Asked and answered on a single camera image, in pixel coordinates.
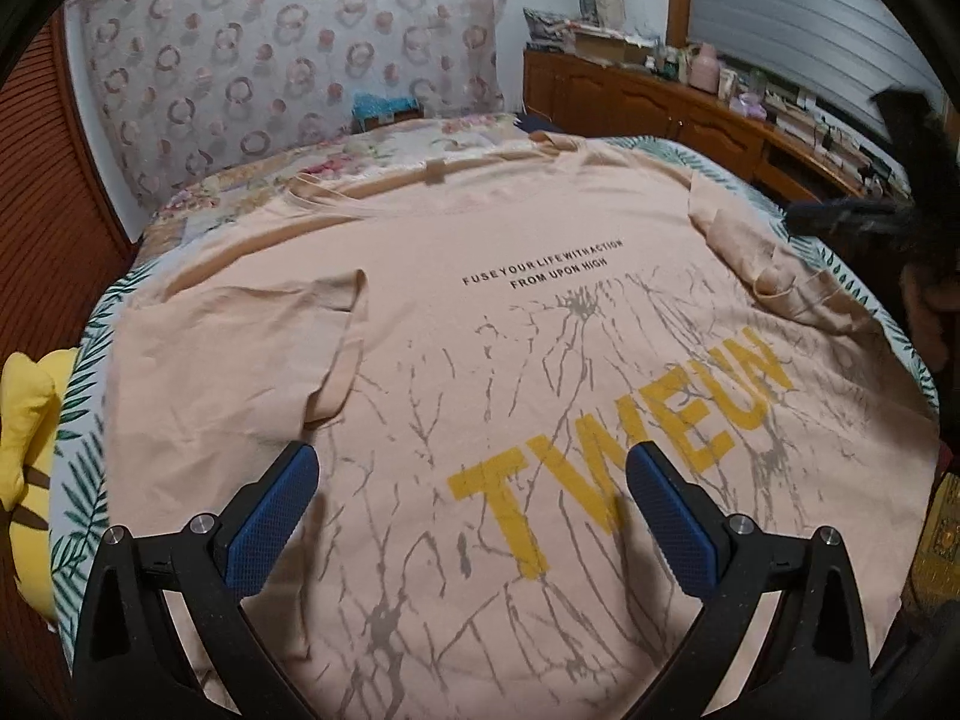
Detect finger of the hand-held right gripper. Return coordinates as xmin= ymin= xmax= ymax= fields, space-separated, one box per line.
xmin=870 ymin=90 xmax=947 ymax=203
xmin=784 ymin=195 xmax=916 ymax=235

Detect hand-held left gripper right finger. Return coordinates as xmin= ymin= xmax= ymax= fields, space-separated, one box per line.
xmin=626 ymin=441 xmax=875 ymax=720

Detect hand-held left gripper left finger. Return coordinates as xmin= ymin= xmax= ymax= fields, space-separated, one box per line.
xmin=71 ymin=441 xmax=323 ymax=720

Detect beige printed t-shirt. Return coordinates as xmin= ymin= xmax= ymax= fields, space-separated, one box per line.
xmin=105 ymin=131 xmax=938 ymax=720

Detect row of books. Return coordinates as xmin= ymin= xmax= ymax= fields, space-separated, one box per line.
xmin=765 ymin=82 xmax=901 ymax=170

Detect window blinds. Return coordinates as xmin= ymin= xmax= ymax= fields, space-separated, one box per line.
xmin=690 ymin=0 xmax=946 ymax=121

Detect green leaf print blanket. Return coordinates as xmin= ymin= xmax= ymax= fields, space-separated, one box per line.
xmin=49 ymin=133 xmax=942 ymax=720

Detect pink bottle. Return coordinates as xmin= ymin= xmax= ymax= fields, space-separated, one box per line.
xmin=690 ymin=43 xmax=719 ymax=91

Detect wooden sideboard cabinet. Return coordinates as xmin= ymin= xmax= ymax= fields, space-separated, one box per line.
xmin=523 ymin=49 xmax=912 ymax=203

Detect yellow plush toy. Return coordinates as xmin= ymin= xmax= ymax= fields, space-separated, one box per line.
xmin=0 ymin=349 xmax=80 ymax=623

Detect cardboard box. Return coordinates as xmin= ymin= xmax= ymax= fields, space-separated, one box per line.
xmin=574 ymin=30 xmax=653 ymax=65

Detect patterned cloth bag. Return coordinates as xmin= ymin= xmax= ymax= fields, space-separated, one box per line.
xmin=523 ymin=7 xmax=578 ymax=42

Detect teal basket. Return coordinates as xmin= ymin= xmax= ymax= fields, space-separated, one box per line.
xmin=351 ymin=94 xmax=421 ymax=128

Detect patterned lace wall cloth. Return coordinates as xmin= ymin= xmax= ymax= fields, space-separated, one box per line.
xmin=64 ymin=0 xmax=518 ymax=211

